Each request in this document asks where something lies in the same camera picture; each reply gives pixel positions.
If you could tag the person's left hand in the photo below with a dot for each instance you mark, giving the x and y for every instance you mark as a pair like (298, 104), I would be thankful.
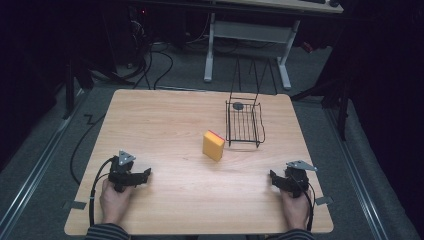
(115, 203)

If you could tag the dark metal stand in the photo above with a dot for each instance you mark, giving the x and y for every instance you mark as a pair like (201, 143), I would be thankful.
(340, 100)
(71, 86)

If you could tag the grey tape piece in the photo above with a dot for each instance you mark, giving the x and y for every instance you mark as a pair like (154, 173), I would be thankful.
(76, 205)
(324, 200)

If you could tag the black round disc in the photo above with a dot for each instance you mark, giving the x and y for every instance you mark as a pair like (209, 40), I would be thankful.
(238, 106)

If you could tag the person's right hand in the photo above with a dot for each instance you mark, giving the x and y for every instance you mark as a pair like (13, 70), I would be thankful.
(295, 210)

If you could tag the yellow sponge with red side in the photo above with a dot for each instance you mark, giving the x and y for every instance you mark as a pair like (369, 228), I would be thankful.
(213, 146)

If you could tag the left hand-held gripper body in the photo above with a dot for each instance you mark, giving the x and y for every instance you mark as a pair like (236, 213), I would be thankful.
(121, 173)

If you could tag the metal floor rail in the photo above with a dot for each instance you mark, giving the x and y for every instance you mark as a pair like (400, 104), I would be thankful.
(36, 166)
(358, 173)

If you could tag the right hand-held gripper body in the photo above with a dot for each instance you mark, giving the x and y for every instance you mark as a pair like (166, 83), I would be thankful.
(297, 180)

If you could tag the desk with white legs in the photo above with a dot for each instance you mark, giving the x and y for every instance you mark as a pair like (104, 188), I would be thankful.
(250, 31)

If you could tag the dark computer tower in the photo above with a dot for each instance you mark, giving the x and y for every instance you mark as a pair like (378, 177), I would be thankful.
(138, 33)

